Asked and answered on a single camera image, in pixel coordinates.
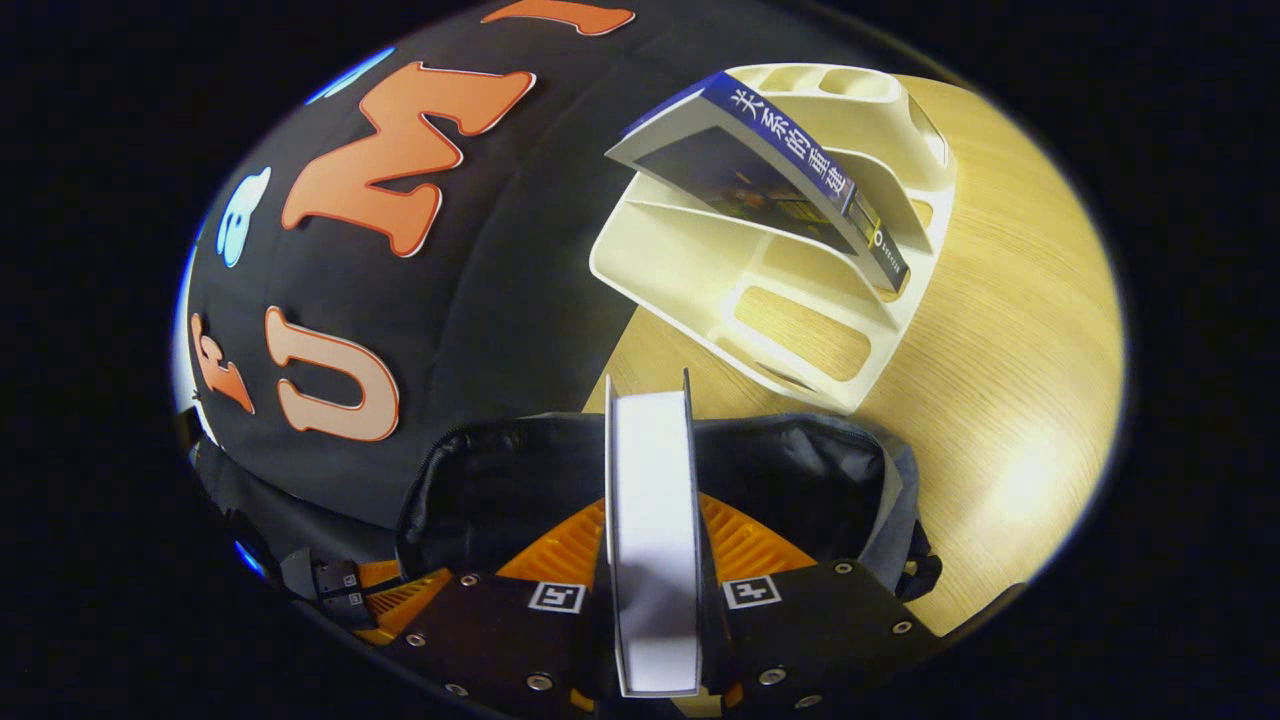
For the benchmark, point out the dark grey schoolbag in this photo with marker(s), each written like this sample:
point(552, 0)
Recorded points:
point(500, 490)

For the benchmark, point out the blue book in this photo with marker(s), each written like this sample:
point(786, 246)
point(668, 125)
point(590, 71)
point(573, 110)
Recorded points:
point(740, 180)

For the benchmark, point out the white plastic bookshelf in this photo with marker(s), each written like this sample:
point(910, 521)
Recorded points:
point(690, 270)

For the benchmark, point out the black book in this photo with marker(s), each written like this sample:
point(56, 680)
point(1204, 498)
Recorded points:
point(655, 520)

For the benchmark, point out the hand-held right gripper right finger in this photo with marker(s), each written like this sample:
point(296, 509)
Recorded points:
point(830, 630)

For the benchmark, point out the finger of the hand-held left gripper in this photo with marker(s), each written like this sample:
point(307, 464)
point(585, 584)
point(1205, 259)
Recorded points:
point(400, 600)

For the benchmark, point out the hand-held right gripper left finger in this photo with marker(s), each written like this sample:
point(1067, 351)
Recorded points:
point(480, 640)

